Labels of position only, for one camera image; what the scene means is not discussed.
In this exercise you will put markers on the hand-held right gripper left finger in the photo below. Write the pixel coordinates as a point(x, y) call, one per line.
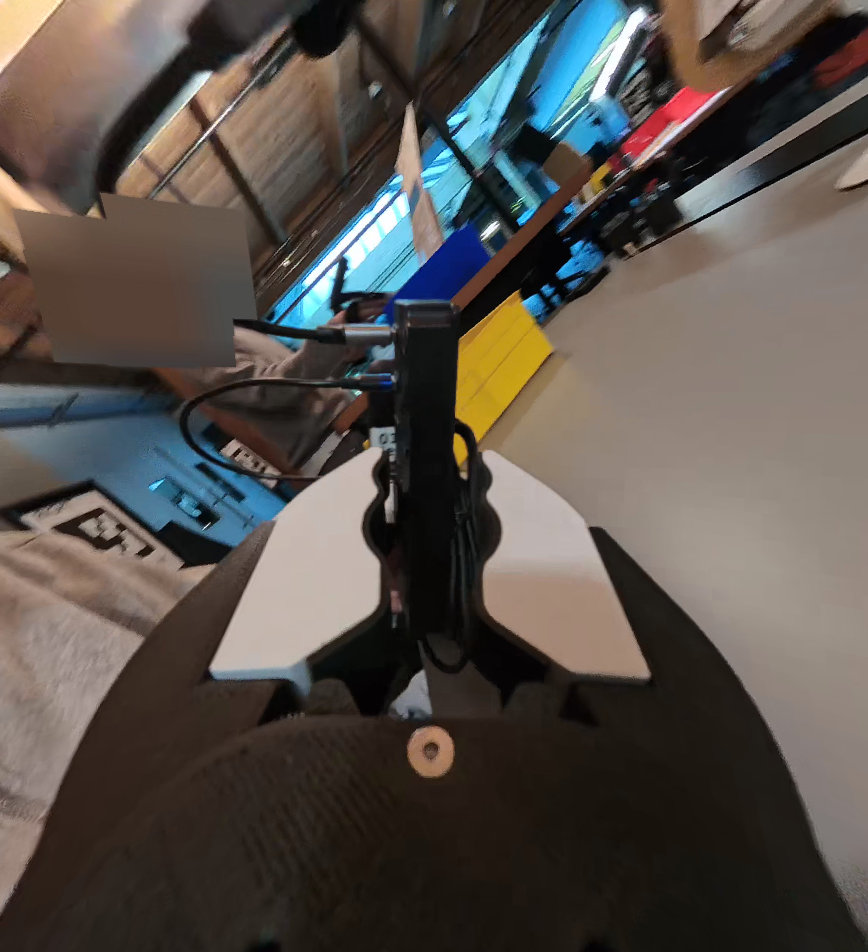
point(307, 580)

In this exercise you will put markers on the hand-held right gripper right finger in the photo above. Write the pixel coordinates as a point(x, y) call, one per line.
point(553, 587)

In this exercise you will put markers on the black usb hub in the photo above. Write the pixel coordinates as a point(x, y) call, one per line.
point(426, 446)

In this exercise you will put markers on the yellow plastic bin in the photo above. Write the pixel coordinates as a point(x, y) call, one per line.
point(501, 357)

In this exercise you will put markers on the cardboard box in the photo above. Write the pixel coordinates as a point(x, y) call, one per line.
point(746, 44)

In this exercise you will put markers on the blue plastic bin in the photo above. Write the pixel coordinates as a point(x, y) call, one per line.
point(449, 268)

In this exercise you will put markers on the black disc on pole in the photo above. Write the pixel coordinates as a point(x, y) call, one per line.
point(326, 26)

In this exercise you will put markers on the printed marker tag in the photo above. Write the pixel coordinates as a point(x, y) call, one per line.
point(248, 461)

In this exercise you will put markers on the large printed marker board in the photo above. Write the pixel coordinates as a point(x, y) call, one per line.
point(92, 528)

